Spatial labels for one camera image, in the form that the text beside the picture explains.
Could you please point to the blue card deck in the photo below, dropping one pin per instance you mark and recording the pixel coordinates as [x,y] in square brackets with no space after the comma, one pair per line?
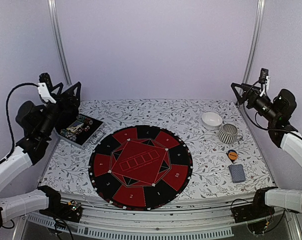
[237,173]

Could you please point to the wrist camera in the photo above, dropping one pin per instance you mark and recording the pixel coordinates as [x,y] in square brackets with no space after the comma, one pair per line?
[44,89]
[264,79]

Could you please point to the left aluminium corner post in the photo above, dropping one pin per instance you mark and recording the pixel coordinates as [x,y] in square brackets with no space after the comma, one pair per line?
[58,40]

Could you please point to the card deck in case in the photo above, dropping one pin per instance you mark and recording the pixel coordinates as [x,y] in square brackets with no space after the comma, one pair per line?
[75,126]

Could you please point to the chip row in case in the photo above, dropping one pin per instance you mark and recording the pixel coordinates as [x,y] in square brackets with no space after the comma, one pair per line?
[84,119]

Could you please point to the striped grey mug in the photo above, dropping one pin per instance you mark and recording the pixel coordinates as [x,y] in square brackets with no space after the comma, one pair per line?
[229,134]

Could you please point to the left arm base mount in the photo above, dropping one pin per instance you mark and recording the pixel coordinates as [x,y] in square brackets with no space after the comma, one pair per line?
[70,211]

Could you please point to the right aluminium corner post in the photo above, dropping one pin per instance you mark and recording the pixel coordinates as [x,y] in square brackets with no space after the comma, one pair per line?
[255,39]

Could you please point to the orange big blind button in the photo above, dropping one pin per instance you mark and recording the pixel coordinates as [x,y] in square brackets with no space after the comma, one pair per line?
[232,156]

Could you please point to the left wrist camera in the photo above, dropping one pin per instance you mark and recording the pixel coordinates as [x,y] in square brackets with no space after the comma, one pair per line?
[44,89]

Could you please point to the round red black poker mat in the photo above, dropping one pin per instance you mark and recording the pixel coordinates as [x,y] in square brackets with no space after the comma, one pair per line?
[140,167]

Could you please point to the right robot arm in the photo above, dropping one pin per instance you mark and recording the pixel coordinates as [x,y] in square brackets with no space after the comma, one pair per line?
[277,112]

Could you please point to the aluminium corner post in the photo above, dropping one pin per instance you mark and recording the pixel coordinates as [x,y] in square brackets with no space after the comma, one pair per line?
[58,40]
[255,39]

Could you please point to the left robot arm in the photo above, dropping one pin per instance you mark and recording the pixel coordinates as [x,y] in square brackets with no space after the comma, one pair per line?
[38,122]

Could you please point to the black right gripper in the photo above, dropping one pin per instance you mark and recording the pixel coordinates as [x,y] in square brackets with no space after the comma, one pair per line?
[244,87]

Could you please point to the front aluminium rail frame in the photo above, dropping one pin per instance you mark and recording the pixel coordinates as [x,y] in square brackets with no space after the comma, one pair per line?
[193,219]

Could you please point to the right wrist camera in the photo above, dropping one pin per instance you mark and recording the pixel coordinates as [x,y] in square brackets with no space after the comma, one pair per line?
[264,79]

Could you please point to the white ceramic bowl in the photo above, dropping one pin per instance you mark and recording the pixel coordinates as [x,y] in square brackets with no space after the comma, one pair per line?
[211,121]

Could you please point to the aluminium poker chip case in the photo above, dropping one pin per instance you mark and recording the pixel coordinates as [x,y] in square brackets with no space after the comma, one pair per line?
[80,138]

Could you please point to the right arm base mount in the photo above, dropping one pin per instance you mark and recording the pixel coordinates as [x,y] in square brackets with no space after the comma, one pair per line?
[243,210]

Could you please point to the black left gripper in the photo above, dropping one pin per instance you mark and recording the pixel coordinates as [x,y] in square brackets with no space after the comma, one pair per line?
[69,107]

